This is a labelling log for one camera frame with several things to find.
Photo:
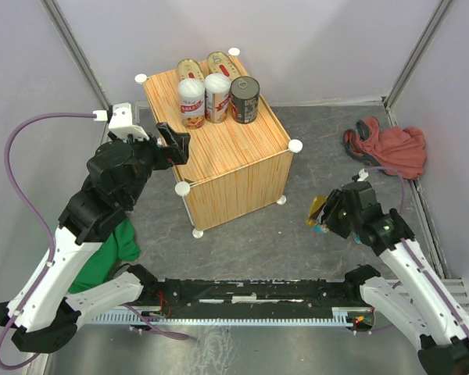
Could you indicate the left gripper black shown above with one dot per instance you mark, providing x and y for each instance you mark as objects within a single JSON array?
[{"x": 178, "y": 142}]

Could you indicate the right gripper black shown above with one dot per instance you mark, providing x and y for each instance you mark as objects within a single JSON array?
[{"x": 334, "y": 201}]

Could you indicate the gold spam can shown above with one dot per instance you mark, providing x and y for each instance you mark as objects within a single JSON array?
[{"x": 314, "y": 217}]

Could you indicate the white-lid cylindrical can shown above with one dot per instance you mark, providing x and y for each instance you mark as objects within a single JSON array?
[{"x": 192, "y": 102}]

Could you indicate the oval fish can front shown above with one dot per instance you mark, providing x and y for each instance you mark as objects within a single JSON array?
[{"x": 190, "y": 68}]

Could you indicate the oval fish can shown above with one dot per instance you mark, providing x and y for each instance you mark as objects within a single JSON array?
[
  {"x": 220, "y": 62},
  {"x": 190, "y": 68}
]

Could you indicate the dark blue round can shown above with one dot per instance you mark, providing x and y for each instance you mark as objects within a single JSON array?
[{"x": 244, "y": 95}]

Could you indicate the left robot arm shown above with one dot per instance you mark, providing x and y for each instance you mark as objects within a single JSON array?
[{"x": 44, "y": 315}]

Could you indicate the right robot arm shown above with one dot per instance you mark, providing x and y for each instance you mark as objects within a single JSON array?
[{"x": 429, "y": 317}]

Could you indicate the wooden cabinet box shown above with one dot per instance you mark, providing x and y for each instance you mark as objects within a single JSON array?
[{"x": 233, "y": 168}]

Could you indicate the red cloth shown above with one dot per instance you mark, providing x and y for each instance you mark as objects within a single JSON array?
[{"x": 396, "y": 149}]

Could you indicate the green cloth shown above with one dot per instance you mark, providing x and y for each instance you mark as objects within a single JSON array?
[{"x": 121, "y": 246}]

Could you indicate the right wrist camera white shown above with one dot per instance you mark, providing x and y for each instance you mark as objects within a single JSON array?
[{"x": 362, "y": 175}]

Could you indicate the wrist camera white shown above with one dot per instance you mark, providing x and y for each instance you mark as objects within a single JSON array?
[
  {"x": 123, "y": 123},
  {"x": 362, "y": 175}
]

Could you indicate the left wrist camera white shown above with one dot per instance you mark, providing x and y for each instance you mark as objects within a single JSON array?
[{"x": 123, "y": 123}]

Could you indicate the light blue cable duct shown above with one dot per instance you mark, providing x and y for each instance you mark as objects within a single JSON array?
[{"x": 121, "y": 316}]

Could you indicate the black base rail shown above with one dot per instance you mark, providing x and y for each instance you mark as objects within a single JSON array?
[{"x": 255, "y": 299}]

